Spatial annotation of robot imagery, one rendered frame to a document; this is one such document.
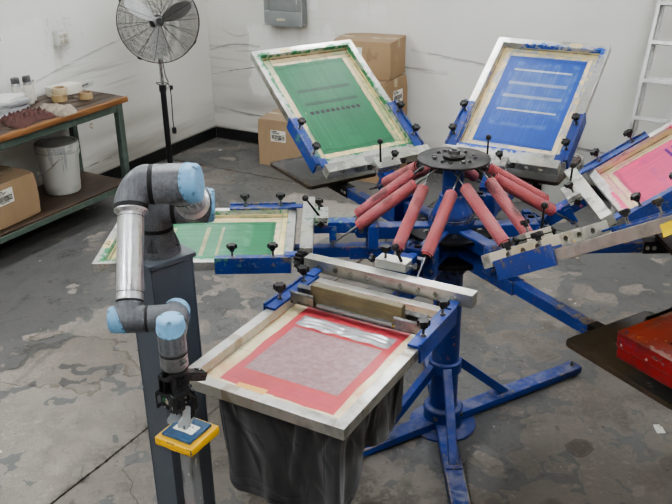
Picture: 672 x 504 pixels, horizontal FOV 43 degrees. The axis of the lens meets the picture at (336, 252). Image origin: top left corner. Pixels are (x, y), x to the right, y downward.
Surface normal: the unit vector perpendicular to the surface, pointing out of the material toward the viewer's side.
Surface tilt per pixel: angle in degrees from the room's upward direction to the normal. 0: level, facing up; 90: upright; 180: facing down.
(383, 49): 88
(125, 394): 0
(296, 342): 0
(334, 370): 0
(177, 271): 90
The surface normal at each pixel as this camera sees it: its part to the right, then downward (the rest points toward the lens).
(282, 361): -0.01, -0.91
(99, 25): 0.87, 0.19
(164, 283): 0.67, 0.29
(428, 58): -0.50, 0.36
